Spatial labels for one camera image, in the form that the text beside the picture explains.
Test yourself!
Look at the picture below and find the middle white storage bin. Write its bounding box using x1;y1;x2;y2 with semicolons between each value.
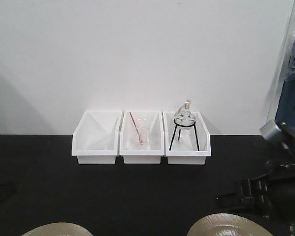
119;111;165;164

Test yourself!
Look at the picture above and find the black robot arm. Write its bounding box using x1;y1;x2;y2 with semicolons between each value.
216;119;295;223

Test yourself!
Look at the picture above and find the glass alcohol lamp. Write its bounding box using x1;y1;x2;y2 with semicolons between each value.
174;99;196;130

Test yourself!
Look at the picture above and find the right white storage bin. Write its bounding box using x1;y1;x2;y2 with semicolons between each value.
163;111;211;165

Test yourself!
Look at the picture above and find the left white storage bin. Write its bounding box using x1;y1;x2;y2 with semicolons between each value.
71;111;123;165

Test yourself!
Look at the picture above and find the beige round plate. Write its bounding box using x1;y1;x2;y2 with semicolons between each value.
187;213;272;236
23;222;93;236

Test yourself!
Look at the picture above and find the white storage bin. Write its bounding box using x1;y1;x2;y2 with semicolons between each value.
163;111;211;165
119;111;165;164
71;111;123;165

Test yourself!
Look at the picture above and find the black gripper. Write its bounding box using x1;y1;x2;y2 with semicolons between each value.
216;172;295;219

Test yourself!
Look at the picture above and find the black wire tripod stand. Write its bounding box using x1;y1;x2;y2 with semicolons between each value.
169;118;200;151

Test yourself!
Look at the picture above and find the blue pegboard drying rack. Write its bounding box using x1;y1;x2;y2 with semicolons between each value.
275;74;295;131

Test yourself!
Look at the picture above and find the clear glass beaker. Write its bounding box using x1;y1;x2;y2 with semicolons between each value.
132;118;150;150

